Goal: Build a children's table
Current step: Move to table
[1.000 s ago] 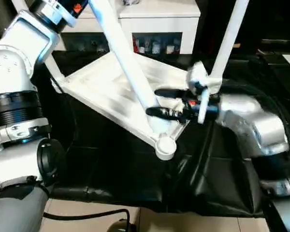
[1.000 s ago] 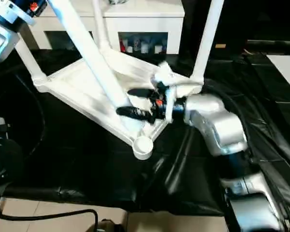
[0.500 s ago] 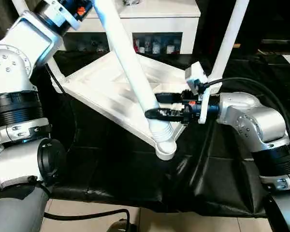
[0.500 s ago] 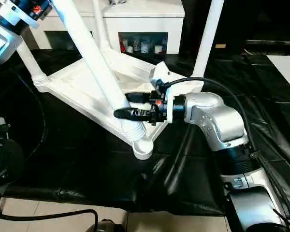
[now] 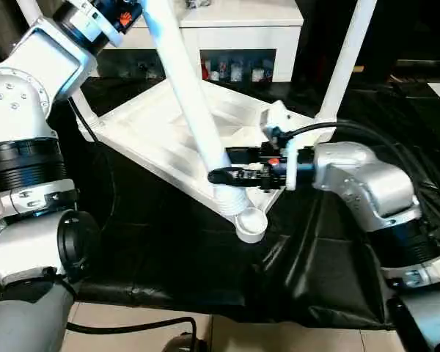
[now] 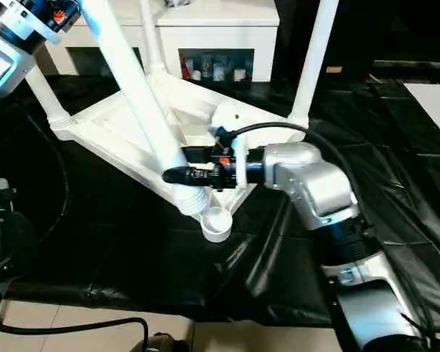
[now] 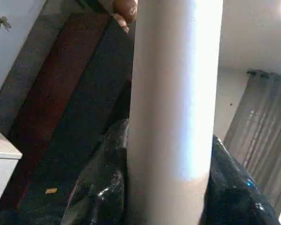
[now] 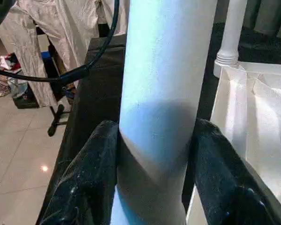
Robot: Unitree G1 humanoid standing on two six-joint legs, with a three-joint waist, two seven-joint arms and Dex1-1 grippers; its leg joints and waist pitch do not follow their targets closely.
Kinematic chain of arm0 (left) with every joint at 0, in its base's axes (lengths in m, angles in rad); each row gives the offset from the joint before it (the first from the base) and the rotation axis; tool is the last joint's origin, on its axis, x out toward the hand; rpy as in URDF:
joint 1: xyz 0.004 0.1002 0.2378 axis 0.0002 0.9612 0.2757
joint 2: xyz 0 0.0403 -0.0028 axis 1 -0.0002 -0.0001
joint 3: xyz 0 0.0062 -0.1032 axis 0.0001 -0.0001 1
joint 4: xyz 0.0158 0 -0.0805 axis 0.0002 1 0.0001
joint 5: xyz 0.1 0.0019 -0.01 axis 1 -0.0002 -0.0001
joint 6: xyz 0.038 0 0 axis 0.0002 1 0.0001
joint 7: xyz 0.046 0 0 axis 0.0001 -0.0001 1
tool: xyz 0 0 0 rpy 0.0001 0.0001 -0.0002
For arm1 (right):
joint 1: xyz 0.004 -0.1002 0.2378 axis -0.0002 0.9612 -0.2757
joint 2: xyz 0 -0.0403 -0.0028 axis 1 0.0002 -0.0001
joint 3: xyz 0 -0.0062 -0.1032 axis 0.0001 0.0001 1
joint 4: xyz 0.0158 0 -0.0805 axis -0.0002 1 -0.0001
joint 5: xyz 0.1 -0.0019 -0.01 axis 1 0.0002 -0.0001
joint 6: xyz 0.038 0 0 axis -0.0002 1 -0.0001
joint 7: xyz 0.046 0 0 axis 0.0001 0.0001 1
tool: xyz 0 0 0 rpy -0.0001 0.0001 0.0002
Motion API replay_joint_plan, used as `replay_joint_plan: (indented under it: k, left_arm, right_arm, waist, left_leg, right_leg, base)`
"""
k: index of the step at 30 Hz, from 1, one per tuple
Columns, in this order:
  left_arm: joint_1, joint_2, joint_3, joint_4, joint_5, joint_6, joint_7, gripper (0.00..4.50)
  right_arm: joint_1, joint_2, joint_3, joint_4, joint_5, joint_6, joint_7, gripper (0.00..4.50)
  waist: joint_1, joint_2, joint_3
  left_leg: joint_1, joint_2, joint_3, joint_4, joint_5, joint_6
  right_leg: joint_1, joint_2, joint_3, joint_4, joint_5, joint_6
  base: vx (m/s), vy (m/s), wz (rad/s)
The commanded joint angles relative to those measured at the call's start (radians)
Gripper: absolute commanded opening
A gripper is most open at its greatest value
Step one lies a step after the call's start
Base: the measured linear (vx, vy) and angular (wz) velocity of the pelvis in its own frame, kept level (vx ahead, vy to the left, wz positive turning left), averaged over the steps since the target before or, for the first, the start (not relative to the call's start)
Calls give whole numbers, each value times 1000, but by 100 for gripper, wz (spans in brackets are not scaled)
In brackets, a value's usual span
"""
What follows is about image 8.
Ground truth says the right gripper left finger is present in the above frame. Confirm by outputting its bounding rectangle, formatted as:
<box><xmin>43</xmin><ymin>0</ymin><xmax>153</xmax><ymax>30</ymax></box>
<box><xmin>36</xmin><ymin>120</ymin><xmax>120</xmax><ymax>225</ymax></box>

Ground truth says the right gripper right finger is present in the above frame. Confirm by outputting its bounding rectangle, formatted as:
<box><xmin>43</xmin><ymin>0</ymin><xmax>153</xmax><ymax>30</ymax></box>
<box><xmin>191</xmin><ymin>118</ymin><xmax>281</xmax><ymax>225</ymax></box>

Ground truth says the white plastic table top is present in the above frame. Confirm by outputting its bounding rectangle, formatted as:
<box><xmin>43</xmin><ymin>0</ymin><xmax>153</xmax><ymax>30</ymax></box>
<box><xmin>185</xmin><ymin>58</ymin><xmax>281</xmax><ymax>225</ymax></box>

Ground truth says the white plastic table leg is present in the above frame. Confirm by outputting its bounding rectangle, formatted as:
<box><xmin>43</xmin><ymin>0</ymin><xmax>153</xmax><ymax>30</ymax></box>
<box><xmin>215</xmin><ymin>0</ymin><xmax>247</xmax><ymax>70</ymax></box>
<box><xmin>109</xmin><ymin>0</ymin><xmax>218</xmax><ymax>225</ymax></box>

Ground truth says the black metal stand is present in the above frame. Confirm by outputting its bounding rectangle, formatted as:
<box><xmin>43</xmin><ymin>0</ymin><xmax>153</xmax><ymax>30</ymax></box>
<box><xmin>34</xmin><ymin>20</ymin><xmax>72</xmax><ymax>138</ymax></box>

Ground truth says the black work mat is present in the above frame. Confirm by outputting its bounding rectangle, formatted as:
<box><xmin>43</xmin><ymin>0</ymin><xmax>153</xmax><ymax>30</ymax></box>
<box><xmin>36</xmin><ymin>22</ymin><xmax>281</xmax><ymax>225</ymax></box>

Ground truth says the small dark box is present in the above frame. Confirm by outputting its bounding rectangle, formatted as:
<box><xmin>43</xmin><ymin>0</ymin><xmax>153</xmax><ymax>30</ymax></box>
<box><xmin>13</xmin><ymin>79</ymin><xmax>39</xmax><ymax>110</ymax></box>

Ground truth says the white plastic cover sheet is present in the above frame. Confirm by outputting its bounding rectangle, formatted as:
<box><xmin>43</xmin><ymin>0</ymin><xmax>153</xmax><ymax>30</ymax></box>
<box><xmin>0</xmin><ymin>0</ymin><xmax>132</xmax><ymax>108</ymax></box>

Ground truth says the grey curtain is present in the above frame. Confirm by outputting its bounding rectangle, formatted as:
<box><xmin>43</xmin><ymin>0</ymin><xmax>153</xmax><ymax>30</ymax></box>
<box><xmin>244</xmin><ymin>0</ymin><xmax>281</xmax><ymax>38</ymax></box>

